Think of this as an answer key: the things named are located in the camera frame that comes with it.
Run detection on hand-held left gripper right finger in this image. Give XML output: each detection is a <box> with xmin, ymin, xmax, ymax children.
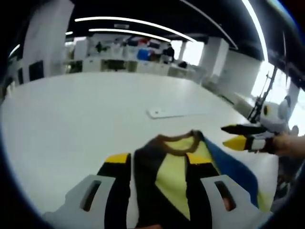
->
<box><xmin>185</xmin><ymin>152</ymin><xmax>275</xmax><ymax>229</ymax></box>

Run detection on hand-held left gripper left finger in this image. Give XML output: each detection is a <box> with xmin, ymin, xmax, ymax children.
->
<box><xmin>42</xmin><ymin>153</ymin><xmax>132</xmax><ymax>229</ymax></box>

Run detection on yellow garment blue grey sleeves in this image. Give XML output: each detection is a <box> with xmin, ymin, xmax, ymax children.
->
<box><xmin>133</xmin><ymin>129</ymin><xmax>272</xmax><ymax>229</ymax></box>

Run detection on black tripod stand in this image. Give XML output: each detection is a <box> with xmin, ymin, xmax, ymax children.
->
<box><xmin>247</xmin><ymin>66</ymin><xmax>278</xmax><ymax>122</ymax></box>

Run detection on narrow white pillar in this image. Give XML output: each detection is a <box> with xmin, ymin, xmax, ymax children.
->
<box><xmin>200</xmin><ymin>38</ymin><xmax>229</xmax><ymax>79</ymax></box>

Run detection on straight ceiling light strip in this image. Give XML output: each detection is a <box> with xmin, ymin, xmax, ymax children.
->
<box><xmin>242</xmin><ymin>0</ymin><xmax>266</xmax><ymax>60</ymax></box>

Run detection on row of white desks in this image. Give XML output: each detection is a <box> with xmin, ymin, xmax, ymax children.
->
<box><xmin>64</xmin><ymin>57</ymin><xmax>203</xmax><ymax>77</ymax></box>

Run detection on black cabinet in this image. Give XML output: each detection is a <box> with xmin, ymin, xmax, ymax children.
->
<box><xmin>28</xmin><ymin>61</ymin><xmax>45</xmax><ymax>82</ymax></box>

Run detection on short curved ceiling light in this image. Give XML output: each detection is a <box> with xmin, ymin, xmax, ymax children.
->
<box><xmin>88</xmin><ymin>28</ymin><xmax>172</xmax><ymax>43</ymax></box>

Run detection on white square pillar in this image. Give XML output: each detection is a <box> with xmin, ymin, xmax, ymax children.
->
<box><xmin>23</xmin><ymin>0</ymin><xmax>74</xmax><ymax>82</ymax></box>

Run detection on long curved ceiling light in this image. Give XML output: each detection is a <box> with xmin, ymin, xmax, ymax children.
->
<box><xmin>75</xmin><ymin>16</ymin><xmax>193</xmax><ymax>42</ymax></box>

